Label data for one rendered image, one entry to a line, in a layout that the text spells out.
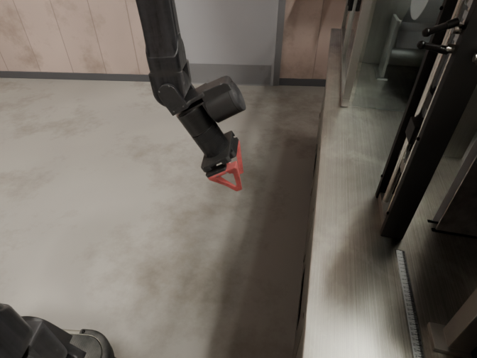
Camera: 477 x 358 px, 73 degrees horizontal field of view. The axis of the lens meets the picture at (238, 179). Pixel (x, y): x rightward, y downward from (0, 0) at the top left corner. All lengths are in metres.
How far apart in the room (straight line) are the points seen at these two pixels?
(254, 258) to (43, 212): 1.42
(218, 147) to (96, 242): 1.57
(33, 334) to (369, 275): 0.65
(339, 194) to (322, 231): 0.16
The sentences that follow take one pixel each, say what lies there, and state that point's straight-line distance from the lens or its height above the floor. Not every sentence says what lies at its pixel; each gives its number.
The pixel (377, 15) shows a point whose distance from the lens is 1.33.
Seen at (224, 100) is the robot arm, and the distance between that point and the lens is 0.60.
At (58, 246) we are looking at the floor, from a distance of 2.21.
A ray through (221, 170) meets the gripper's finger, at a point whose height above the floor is 1.11.
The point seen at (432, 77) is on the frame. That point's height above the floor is 1.26.
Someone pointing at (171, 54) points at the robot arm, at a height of 1.33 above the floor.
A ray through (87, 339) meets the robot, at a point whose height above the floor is 0.24.
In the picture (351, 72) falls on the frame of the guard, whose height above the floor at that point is 1.04.
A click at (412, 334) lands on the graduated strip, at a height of 0.90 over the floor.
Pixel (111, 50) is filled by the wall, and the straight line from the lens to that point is 4.16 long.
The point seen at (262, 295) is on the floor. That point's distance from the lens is 1.76.
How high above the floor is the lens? 1.50
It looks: 39 degrees down
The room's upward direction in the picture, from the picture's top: straight up
